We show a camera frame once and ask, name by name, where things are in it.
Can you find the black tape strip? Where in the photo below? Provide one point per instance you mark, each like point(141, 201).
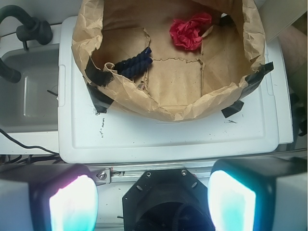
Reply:
point(100, 101)
point(233, 109)

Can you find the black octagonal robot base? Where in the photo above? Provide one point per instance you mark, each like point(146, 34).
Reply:
point(167, 200)

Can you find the black tape strip front left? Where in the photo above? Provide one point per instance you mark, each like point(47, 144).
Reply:
point(100, 101)

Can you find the white plastic bin lid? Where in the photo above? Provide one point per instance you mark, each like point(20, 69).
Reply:
point(89, 137)

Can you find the aluminium rail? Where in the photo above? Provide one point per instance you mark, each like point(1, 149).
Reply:
point(117, 174)

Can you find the grey sink basin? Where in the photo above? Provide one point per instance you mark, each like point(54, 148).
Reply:
point(31, 105)

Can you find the black tape strip front right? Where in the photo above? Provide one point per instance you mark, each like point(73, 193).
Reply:
point(233, 109)

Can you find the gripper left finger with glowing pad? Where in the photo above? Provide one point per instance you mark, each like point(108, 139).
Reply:
point(50, 197)

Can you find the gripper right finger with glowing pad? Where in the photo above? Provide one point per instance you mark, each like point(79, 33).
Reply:
point(259, 194)

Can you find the brown paper bag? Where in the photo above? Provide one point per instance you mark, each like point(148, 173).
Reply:
point(124, 49)

